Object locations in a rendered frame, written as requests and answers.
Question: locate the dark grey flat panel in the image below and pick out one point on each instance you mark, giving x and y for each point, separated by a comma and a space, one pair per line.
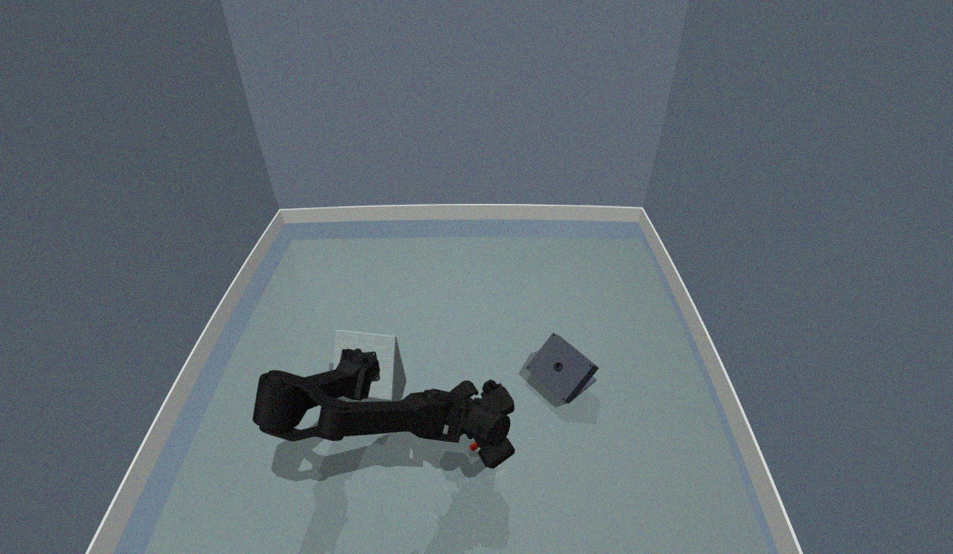
562, 368

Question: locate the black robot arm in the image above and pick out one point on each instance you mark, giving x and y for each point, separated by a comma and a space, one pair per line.
283, 398

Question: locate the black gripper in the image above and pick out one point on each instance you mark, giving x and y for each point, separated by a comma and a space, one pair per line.
491, 456

